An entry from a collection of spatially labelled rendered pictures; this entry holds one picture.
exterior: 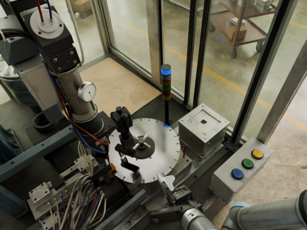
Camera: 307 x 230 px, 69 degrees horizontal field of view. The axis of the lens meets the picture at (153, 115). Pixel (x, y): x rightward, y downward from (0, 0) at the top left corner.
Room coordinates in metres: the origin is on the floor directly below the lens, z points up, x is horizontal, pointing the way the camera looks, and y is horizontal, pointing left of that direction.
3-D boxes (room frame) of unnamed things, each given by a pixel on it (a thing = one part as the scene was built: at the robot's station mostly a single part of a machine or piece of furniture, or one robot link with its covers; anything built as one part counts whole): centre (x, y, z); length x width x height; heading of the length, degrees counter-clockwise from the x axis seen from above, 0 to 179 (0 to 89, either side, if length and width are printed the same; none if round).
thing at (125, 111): (0.47, 0.10, 1.17); 0.06 x 0.05 x 0.20; 117
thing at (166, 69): (0.80, -0.07, 1.14); 0.05 x 0.04 x 0.03; 36
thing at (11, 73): (1.05, 0.66, 0.93); 0.31 x 0.31 x 0.36
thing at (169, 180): (0.37, -0.03, 0.96); 0.09 x 0.06 x 0.03; 23
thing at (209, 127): (0.68, -0.24, 0.82); 0.18 x 0.18 x 0.15; 36
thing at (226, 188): (0.45, -0.37, 0.82); 0.28 x 0.11 x 0.15; 126
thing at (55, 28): (0.55, 0.28, 1.45); 0.35 x 0.07 x 0.28; 36
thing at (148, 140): (0.53, 0.06, 0.96); 0.11 x 0.11 x 0.03
